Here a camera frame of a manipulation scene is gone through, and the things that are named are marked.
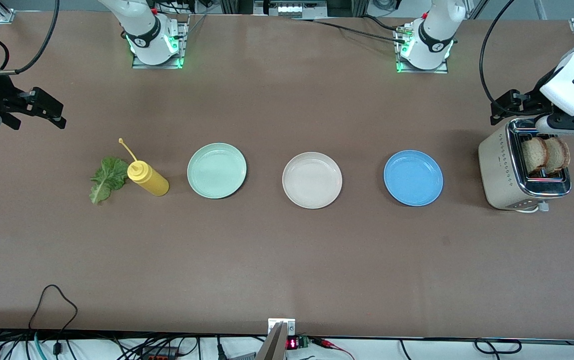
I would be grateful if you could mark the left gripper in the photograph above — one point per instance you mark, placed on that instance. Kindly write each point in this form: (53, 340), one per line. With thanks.
(533, 97)

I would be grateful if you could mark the aluminium camera post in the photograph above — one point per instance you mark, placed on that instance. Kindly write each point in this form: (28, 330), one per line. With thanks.
(274, 345)

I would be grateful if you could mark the lit control box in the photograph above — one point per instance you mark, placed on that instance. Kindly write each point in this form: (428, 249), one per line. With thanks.
(292, 9)

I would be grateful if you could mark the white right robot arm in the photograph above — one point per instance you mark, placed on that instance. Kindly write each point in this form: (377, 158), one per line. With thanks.
(141, 30)

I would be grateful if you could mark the silver post foot bracket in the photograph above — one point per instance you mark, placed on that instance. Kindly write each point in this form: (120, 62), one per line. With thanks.
(291, 327)

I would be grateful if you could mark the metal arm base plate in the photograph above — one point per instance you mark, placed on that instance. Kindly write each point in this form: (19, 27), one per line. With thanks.
(184, 45)
(427, 71)

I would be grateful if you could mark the yellow squeeze bottle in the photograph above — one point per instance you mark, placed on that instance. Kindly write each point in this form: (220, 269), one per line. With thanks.
(149, 180)

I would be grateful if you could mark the mint green plate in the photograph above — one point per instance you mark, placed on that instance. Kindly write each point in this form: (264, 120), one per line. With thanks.
(216, 171)

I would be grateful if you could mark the beige plate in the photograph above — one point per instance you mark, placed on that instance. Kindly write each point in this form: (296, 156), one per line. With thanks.
(312, 180)

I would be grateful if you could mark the toasted bread slice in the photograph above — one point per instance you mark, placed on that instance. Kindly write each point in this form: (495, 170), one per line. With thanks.
(534, 155)
(559, 154)

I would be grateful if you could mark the red digit display module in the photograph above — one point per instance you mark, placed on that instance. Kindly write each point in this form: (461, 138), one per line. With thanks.
(293, 344)

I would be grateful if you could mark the green lettuce leaf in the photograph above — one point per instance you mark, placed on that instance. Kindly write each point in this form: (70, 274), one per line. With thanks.
(109, 177)

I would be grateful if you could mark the aluminium frame profile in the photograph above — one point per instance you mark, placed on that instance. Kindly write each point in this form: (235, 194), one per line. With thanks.
(1, 12)

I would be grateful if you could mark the blue plate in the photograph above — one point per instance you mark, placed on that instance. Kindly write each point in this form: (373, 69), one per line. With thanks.
(413, 178)

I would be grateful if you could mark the orange connector block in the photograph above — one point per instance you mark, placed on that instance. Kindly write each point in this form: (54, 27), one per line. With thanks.
(159, 356)

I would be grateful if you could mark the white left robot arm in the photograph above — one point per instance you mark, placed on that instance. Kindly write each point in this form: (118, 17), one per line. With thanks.
(437, 35)

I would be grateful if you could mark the cream steel toaster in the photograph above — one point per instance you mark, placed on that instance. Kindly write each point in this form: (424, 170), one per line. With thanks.
(497, 170)

